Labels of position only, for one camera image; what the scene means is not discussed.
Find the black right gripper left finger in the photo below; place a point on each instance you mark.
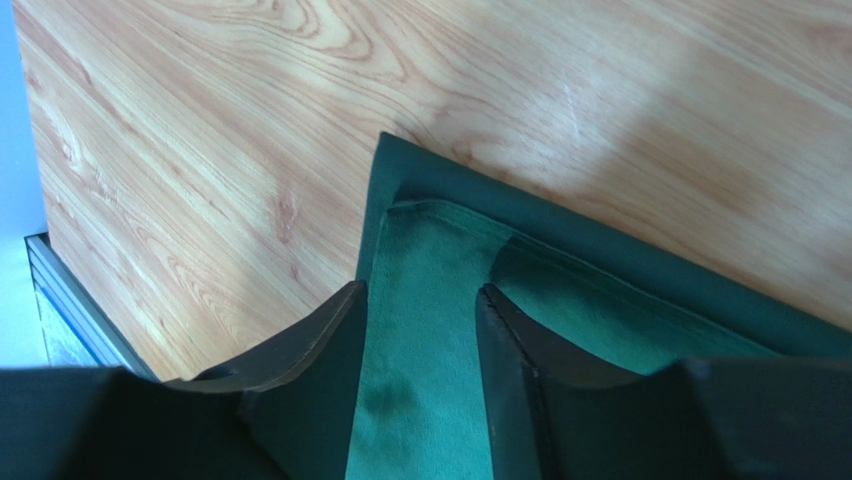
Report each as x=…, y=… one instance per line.
x=281, y=410

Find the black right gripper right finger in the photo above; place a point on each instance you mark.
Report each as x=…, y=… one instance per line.
x=556, y=411

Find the dark green cloth napkin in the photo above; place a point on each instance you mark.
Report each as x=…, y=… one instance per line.
x=435, y=232

